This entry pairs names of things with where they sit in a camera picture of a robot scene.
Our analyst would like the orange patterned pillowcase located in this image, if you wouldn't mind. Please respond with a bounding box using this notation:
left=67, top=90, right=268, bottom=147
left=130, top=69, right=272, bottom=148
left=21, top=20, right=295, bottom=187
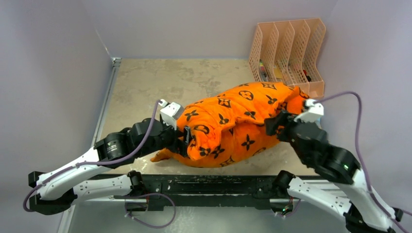
left=151, top=82, right=308, bottom=168

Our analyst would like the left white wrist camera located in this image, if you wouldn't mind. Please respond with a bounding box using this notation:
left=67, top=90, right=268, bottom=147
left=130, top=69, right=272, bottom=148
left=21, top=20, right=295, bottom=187
left=159, top=99, right=184, bottom=130

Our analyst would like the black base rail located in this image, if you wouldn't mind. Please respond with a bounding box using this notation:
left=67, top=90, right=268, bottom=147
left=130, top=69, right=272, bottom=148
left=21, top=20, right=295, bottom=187
left=90, top=173, right=329, bottom=212

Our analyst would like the aluminium frame rail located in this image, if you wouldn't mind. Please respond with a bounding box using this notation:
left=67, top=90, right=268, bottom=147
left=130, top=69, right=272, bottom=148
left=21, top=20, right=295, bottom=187
left=57, top=57, right=122, bottom=233

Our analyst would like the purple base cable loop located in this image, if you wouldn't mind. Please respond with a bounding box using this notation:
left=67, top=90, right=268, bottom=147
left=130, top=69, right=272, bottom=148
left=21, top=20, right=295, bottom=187
left=124, top=193, right=177, bottom=229

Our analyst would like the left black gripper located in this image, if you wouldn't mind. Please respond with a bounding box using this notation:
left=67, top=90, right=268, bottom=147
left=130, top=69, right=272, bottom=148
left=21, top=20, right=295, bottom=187
left=137, top=115, right=200, bottom=157

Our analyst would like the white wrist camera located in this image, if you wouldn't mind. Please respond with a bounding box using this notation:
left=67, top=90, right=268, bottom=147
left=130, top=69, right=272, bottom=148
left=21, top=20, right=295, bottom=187
left=159, top=99, right=184, bottom=130
left=294, top=99, right=324, bottom=123

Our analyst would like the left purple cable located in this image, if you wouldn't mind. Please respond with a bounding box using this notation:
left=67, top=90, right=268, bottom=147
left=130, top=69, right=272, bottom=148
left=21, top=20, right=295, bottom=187
left=23, top=100, right=163, bottom=213

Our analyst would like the pink mesh file organizer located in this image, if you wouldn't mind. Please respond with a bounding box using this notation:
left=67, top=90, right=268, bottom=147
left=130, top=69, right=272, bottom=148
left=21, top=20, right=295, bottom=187
left=248, top=18, right=326, bottom=99

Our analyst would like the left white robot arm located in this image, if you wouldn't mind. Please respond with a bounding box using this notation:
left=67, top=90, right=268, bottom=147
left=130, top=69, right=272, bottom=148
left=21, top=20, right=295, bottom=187
left=23, top=117, right=193, bottom=215

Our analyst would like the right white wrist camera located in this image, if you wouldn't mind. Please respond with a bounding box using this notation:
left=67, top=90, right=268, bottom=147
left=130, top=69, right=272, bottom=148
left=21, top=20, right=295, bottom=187
left=294, top=99, right=324, bottom=123

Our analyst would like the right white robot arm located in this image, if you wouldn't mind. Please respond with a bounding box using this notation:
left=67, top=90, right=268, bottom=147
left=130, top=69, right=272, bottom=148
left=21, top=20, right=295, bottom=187
left=264, top=110, right=403, bottom=233

